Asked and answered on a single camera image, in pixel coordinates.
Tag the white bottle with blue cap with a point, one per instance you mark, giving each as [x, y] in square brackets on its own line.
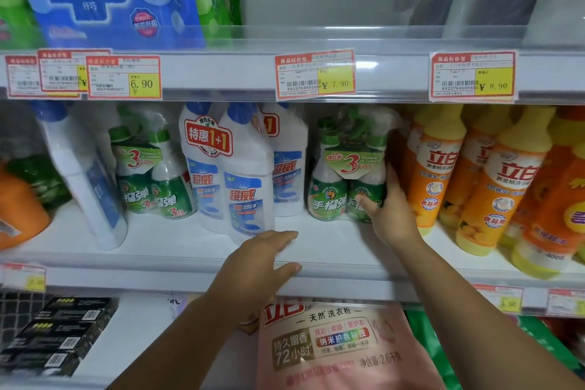
[87, 175]

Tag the person's left thumb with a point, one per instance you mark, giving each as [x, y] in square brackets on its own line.
[285, 271]

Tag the large orange jug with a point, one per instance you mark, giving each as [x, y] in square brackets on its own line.
[20, 216]

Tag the green washing powder bag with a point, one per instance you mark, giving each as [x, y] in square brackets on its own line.
[434, 353]
[548, 339]

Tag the dark green refill pouch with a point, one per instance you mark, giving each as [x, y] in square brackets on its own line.
[43, 179]

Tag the person's left hand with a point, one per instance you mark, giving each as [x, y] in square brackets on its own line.
[249, 275]

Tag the pink washing powder bag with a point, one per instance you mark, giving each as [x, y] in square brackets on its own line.
[338, 348]

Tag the white shelf with clear rail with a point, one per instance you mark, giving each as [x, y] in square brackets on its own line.
[329, 248]
[397, 69]

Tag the red and yellow price tag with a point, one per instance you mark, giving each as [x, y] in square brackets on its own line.
[500, 299]
[473, 76]
[315, 75]
[59, 69]
[123, 78]
[22, 79]
[566, 303]
[23, 276]

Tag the white cleaner bottle twin pack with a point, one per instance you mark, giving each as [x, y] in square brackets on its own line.
[290, 165]
[228, 175]

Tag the green spray bottle pack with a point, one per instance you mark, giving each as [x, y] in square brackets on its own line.
[146, 175]
[336, 175]

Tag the person's right thumb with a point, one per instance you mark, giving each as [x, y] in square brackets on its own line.
[368, 207]

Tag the black soap box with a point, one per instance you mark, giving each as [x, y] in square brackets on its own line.
[59, 335]
[41, 362]
[77, 309]

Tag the row of orange detergent bottles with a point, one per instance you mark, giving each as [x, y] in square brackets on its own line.
[498, 184]

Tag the person's left forearm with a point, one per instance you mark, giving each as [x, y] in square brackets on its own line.
[183, 348]

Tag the person's right forearm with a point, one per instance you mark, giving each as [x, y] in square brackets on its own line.
[461, 321]

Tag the person's right hand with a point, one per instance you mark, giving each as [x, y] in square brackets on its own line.
[394, 218]

